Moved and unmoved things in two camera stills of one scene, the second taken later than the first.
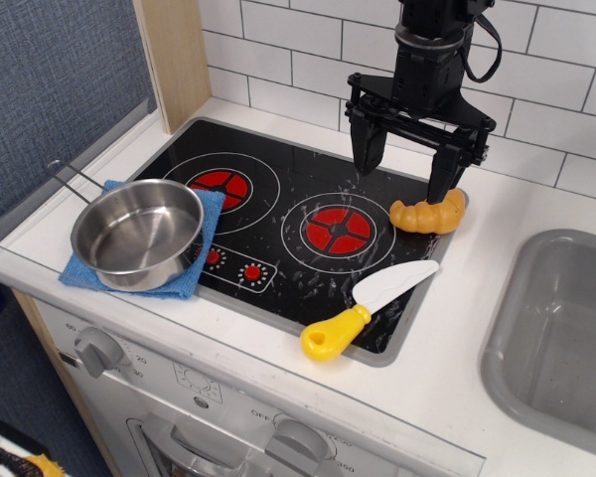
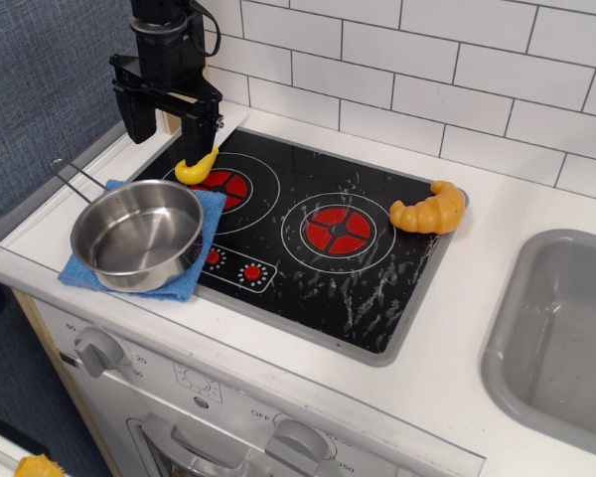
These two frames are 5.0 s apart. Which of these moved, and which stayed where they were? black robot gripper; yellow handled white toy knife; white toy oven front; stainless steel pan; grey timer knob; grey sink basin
Moved: black robot gripper; yellow handled white toy knife
Stayed: grey timer knob; grey sink basin; white toy oven front; stainless steel pan
